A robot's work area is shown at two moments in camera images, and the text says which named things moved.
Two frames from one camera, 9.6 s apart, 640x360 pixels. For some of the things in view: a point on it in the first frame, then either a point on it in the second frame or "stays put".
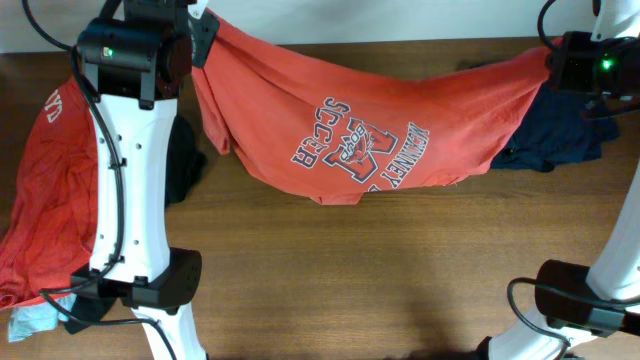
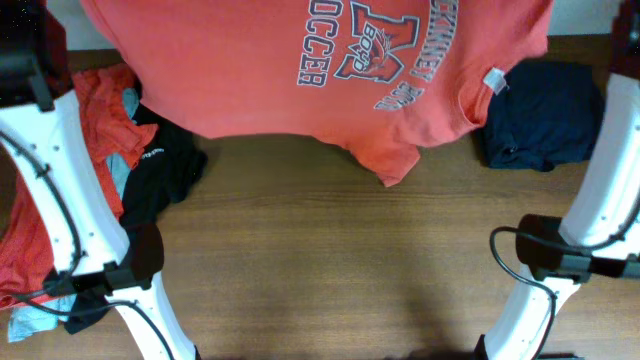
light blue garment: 27,319 stays put
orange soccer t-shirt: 341,133 -> 384,76
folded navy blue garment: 559,128 stays put
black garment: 185,161 stays put
